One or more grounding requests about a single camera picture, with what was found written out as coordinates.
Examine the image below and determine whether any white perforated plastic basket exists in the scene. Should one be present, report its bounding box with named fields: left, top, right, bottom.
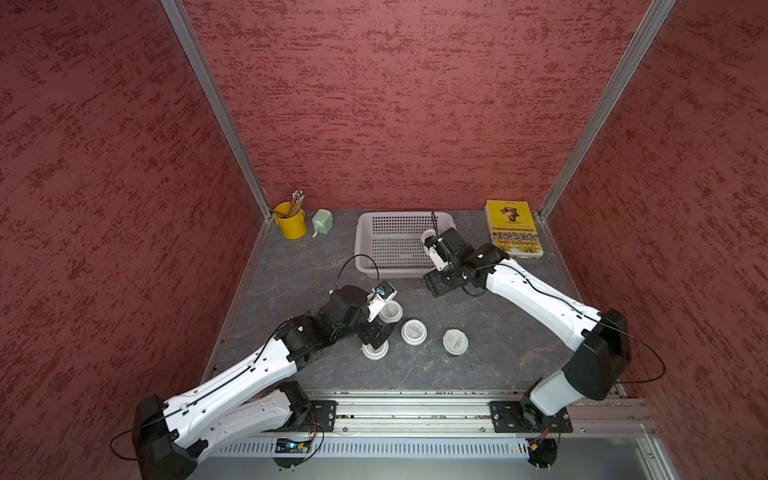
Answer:
left=354, top=211, right=455, bottom=280

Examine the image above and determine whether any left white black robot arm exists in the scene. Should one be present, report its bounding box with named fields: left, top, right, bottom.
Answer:
left=131, top=281, right=397, bottom=479

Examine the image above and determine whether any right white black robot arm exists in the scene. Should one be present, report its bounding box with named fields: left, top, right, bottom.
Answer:
left=421, top=228, right=631, bottom=428

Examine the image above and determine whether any yogurt cup bottom right green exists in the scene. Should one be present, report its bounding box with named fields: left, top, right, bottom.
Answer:
left=442, top=328, right=469, bottom=357

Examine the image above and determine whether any yellow book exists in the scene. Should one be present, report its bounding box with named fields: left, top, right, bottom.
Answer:
left=485, top=200, right=544, bottom=259

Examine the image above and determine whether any yellow pencil cup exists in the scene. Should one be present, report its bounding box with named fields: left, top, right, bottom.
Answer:
left=273, top=202, right=307, bottom=240

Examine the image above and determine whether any pencils bunch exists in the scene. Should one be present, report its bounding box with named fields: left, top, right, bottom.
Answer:
left=287, top=190, right=304, bottom=218

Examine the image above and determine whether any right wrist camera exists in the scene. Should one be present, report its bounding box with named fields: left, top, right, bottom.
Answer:
left=424, top=236, right=449, bottom=272

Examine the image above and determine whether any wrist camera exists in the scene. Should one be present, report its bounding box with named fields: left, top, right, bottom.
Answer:
left=366, top=280, right=397, bottom=322
left=424, top=236, right=449, bottom=272

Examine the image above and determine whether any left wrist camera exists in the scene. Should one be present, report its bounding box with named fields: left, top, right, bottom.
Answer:
left=366, top=280, right=397, bottom=322

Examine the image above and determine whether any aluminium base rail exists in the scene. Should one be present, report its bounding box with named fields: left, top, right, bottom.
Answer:
left=307, top=390, right=660, bottom=439

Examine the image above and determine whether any right aluminium corner post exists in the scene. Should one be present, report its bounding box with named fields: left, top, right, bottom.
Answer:
left=539, top=0, right=676, bottom=223

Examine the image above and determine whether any aluminium corner post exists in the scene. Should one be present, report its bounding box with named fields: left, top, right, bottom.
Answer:
left=539, top=0, right=676, bottom=223
left=161, top=0, right=272, bottom=221

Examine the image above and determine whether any left aluminium corner post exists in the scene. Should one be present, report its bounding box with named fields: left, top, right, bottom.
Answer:
left=161, top=0, right=272, bottom=221

